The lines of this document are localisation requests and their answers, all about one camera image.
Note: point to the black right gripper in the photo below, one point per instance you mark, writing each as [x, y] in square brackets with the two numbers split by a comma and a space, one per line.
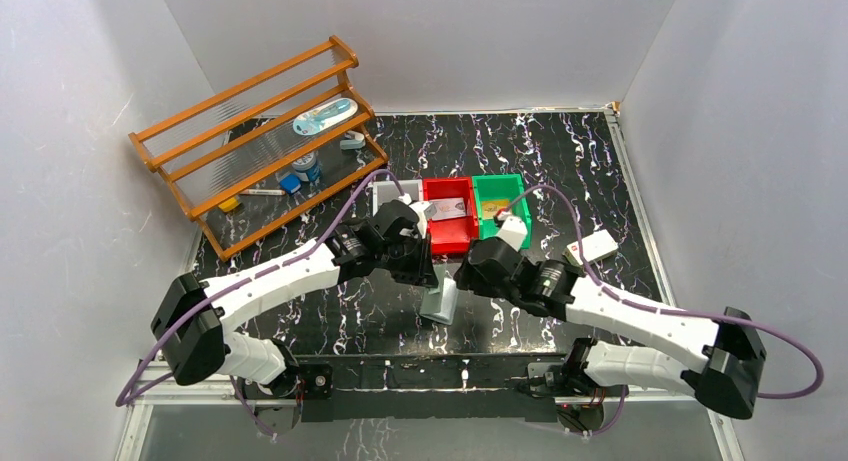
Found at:
[472, 278]

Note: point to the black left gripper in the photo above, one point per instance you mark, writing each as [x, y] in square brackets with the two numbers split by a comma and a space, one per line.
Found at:
[416, 272]

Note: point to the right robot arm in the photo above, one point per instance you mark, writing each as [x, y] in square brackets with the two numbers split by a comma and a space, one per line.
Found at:
[718, 363]

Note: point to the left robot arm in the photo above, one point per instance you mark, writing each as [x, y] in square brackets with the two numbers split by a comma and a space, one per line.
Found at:
[196, 325]

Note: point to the gold card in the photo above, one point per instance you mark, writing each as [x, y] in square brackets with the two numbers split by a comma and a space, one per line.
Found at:
[490, 208]

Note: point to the silver VIP card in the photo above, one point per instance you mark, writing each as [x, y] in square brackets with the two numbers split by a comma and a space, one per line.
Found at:
[449, 208]

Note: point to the red plastic bin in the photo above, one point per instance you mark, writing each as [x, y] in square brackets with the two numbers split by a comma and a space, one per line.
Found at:
[455, 223]

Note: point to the green plastic bin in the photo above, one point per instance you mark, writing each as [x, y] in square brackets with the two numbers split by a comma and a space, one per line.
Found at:
[492, 194]

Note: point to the white plastic bin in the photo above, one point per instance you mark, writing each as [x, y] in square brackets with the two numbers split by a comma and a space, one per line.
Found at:
[385, 191]

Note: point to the white small box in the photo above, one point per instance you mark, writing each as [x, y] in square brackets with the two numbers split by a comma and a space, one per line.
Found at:
[593, 247]

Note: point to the light blue white stapler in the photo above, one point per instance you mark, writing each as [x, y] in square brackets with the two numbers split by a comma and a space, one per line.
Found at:
[352, 140]

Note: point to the blue tape roll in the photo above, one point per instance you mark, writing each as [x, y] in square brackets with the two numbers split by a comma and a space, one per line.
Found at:
[307, 168]

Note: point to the blue small block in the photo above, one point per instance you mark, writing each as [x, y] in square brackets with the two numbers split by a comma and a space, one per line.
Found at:
[290, 184]

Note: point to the white marker pen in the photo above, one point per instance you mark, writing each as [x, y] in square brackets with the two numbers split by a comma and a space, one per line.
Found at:
[263, 192]

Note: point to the yellow small block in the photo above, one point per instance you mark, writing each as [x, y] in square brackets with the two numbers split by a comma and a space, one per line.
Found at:
[229, 205]

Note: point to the orange wooden shelf rack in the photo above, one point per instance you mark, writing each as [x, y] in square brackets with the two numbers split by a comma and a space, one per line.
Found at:
[242, 138]

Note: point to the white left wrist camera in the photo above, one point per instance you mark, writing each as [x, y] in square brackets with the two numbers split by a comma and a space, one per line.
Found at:
[424, 211]

